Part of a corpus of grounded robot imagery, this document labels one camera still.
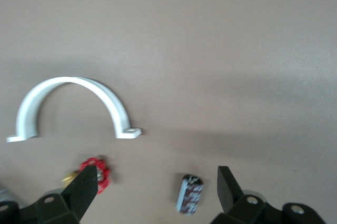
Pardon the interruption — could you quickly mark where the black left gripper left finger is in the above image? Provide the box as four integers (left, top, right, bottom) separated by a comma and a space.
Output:
0, 165, 98, 224

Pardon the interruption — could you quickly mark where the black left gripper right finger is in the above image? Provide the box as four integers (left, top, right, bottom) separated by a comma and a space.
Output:
212, 166, 327, 224

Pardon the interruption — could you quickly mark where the dark brown cylindrical capacitor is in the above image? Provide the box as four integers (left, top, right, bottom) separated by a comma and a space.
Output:
175, 173, 204, 216

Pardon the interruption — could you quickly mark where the white half-round pipe clamp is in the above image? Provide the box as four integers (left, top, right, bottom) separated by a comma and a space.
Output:
6, 76, 142, 143

